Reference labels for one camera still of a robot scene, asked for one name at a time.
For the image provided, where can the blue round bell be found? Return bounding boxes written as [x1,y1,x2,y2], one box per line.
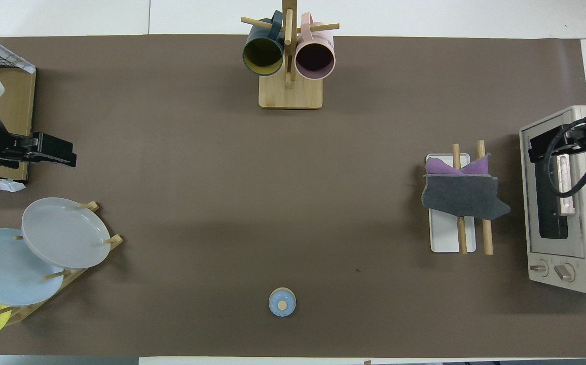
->
[269,287,297,318]

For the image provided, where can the grey plate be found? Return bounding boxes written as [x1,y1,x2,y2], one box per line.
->
[21,197,112,269]

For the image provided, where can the wooden plate rack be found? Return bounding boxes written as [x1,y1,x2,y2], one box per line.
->
[0,201,124,326]

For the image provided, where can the pink mug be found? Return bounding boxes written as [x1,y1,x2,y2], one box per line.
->
[295,13,336,81]

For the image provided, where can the white towel rack wooden bars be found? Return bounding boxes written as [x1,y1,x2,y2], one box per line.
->
[426,140,494,256]

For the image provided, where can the dark teal mug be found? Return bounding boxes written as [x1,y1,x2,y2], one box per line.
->
[242,10,285,77]

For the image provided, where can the wire basket wooden box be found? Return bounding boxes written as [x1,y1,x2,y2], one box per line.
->
[0,41,36,183]

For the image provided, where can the wooden mug tree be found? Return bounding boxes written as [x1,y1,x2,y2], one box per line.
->
[241,0,340,110]

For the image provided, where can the brown table mat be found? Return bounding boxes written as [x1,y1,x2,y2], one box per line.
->
[0,34,586,358]

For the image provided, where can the light blue plate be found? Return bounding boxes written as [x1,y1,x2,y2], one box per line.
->
[0,228,64,307]

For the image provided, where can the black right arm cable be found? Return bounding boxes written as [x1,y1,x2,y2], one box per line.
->
[545,118,586,199]

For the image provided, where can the purple and grey towel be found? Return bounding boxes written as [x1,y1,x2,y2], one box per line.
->
[421,154,511,221]

